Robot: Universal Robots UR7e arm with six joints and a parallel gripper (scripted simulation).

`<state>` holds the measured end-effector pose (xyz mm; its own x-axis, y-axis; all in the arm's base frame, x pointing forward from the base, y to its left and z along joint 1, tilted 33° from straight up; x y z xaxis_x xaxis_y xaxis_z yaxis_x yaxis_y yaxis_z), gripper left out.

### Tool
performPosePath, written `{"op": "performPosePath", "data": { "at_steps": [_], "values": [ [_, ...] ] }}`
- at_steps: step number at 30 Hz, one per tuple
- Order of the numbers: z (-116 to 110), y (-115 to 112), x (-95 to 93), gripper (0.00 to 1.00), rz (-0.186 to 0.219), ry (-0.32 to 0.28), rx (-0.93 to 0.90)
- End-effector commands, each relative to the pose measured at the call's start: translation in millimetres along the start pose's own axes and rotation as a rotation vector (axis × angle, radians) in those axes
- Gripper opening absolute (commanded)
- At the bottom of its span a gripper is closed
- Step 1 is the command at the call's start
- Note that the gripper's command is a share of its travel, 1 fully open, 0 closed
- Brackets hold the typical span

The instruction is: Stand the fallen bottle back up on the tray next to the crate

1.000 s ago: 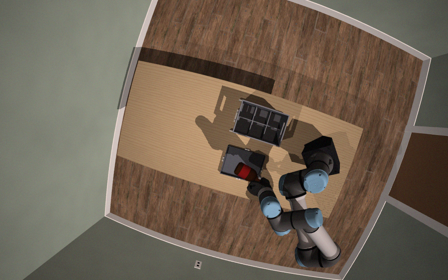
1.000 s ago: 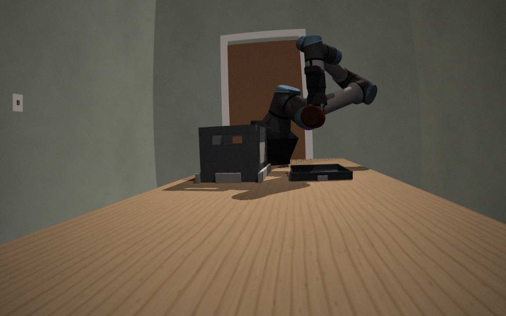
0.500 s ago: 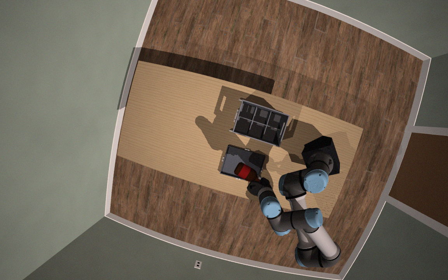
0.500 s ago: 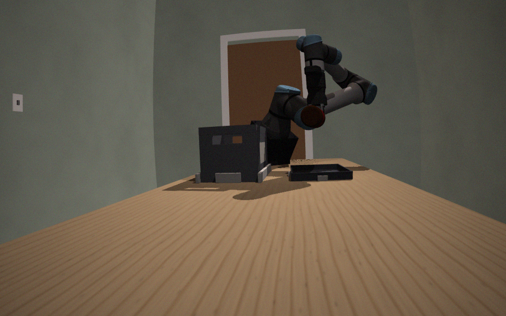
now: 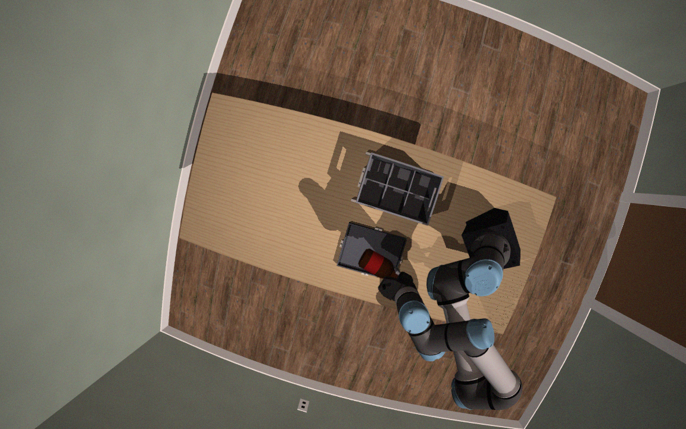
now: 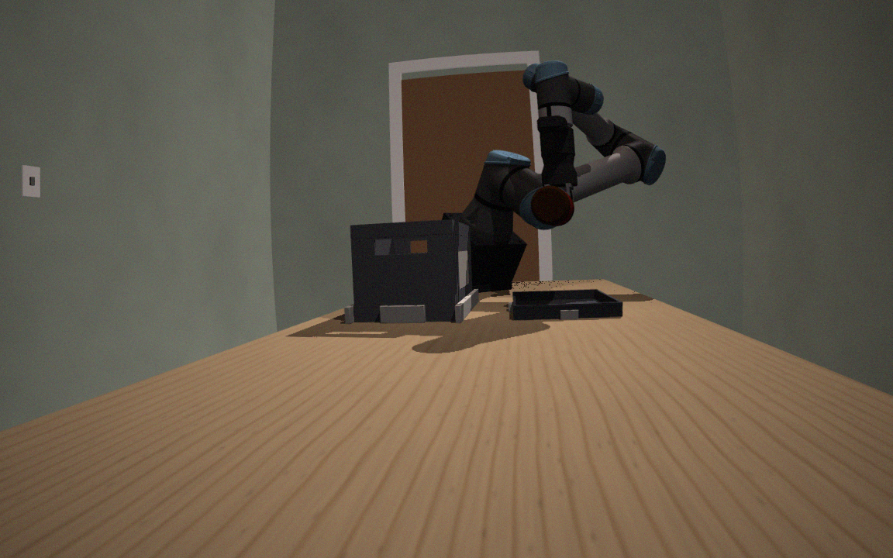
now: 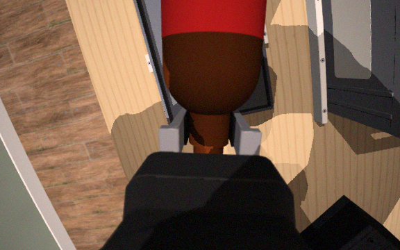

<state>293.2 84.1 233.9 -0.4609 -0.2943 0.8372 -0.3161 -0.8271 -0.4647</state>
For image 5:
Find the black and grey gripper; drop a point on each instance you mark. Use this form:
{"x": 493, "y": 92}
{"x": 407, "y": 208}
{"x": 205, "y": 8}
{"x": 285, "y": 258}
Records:
{"x": 392, "y": 288}

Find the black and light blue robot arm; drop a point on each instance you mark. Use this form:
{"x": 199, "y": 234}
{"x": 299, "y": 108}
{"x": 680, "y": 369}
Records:
{"x": 450, "y": 285}

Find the brown bottle with red label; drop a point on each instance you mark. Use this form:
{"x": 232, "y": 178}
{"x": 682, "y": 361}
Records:
{"x": 376, "y": 264}

